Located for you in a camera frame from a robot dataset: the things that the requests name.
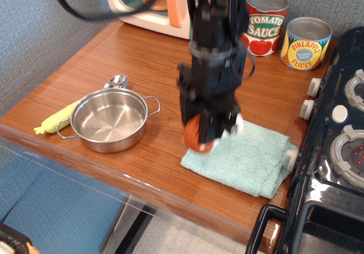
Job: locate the black toy stove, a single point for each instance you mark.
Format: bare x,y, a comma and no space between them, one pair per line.
325,199

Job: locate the yellow-green plush vegetable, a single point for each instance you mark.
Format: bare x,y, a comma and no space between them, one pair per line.
56,121

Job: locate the pineapple slices can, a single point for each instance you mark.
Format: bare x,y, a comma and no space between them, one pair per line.
305,43

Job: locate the orange plush object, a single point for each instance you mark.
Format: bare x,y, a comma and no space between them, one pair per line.
32,249

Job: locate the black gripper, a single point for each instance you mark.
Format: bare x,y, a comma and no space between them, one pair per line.
207,87

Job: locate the plush brown white mushroom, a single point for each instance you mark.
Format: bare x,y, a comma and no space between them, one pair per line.
191,134

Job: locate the silver metal spoon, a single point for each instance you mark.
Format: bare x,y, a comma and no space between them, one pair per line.
118,82

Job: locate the tomato sauce can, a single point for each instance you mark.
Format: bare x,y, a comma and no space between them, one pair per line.
266,19

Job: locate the teal toy microwave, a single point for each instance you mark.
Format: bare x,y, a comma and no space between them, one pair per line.
170,17

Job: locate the silver metal pot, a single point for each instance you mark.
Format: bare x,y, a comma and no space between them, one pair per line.
111,120

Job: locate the light teal folded cloth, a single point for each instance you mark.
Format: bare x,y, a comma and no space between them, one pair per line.
254,162

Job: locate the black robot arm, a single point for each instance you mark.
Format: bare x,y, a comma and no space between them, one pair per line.
217,23

